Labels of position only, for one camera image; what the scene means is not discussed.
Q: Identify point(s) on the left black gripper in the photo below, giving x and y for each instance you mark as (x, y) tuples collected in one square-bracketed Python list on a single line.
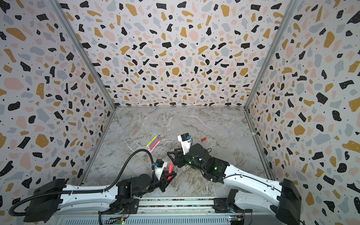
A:
[(158, 181)]

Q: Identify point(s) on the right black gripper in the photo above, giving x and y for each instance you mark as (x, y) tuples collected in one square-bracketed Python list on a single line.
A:
[(178, 157)]

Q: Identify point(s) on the bright pink highlighter pen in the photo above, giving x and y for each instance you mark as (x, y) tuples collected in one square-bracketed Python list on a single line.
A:
[(170, 170)]

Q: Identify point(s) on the white pen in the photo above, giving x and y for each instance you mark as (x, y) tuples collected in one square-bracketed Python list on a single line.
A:
[(154, 147)]

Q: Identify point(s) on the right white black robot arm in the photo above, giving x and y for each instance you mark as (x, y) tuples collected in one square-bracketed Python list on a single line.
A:
[(280, 198)]

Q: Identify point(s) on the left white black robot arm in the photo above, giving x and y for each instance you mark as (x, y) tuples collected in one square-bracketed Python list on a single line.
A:
[(58, 198)]

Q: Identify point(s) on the blue green pen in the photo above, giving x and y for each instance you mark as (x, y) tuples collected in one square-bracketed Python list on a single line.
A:
[(150, 144)]

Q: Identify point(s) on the yellow highlighter pen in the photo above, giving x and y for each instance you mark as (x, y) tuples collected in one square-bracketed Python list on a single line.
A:
[(152, 141)]

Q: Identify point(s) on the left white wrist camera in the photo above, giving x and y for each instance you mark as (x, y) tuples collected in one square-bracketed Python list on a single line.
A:
[(159, 167)]

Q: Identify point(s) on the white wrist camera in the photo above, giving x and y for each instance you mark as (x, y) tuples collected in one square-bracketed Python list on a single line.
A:
[(186, 142), (159, 167)]

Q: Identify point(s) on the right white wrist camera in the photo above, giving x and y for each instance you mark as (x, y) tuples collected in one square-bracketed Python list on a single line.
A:
[(186, 142)]

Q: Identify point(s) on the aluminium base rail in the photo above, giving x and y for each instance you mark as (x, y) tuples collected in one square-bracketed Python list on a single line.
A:
[(171, 211)]

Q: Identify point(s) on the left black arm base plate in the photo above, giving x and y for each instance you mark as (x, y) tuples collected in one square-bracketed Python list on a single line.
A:
[(125, 206)]

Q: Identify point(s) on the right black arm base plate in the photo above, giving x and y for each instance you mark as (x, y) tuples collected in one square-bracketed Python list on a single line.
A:
[(227, 205)]

